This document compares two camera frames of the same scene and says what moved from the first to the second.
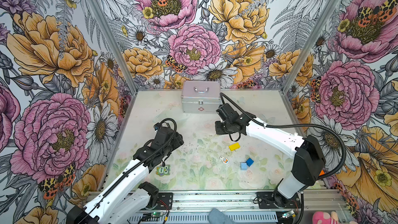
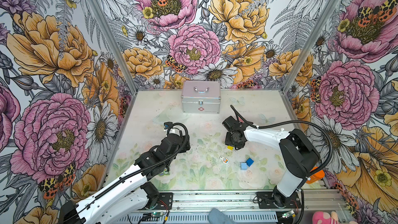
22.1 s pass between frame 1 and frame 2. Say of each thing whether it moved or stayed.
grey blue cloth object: stayed
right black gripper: moved
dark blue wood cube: stayed
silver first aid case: stayed
